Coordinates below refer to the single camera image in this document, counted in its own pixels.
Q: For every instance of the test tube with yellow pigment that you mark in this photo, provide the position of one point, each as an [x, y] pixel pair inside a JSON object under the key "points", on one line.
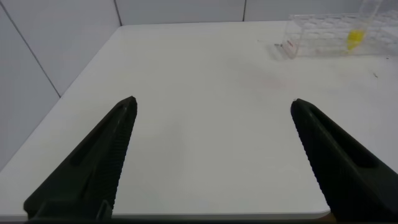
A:
{"points": [[355, 39]]}

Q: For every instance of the clear plastic test tube rack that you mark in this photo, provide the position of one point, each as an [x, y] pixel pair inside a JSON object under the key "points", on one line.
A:
{"points": [[320, 37]]}

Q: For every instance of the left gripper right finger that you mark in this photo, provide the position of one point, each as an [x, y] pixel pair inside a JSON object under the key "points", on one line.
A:
{"points": [[348, 168]]}

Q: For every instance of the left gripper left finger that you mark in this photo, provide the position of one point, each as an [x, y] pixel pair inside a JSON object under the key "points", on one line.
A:
{"points": [[87, 174]]}

